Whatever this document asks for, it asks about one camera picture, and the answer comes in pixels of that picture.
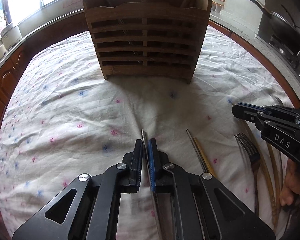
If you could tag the steel fork middle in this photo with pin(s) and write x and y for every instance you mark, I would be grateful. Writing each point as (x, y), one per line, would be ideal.
(254, 157)

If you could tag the steel chopstick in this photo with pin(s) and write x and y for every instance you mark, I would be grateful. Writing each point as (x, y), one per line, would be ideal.
(154, 198)

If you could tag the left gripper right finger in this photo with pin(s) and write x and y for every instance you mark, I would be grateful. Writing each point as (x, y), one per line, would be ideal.
(202, 207)

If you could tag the black wok with handle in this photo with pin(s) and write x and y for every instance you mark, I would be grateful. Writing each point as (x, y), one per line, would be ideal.
(286, 32)

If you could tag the gas stove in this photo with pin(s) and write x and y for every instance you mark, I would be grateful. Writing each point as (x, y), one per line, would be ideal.
(292, 58)

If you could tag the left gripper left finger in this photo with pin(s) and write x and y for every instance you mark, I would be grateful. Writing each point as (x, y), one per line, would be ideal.
(88, 208)

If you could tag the white floral table cloth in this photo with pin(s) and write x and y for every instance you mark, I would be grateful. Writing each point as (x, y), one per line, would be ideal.
(64, 119)

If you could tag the person's right hand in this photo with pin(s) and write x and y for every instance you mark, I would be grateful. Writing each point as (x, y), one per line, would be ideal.
(291, 184)

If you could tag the large white rice cooker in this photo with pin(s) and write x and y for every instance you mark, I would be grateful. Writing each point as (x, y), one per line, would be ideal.
(10, 35)

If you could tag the wooden utensil holder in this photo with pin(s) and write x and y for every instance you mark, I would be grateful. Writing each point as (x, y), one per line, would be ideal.
(148, 37)

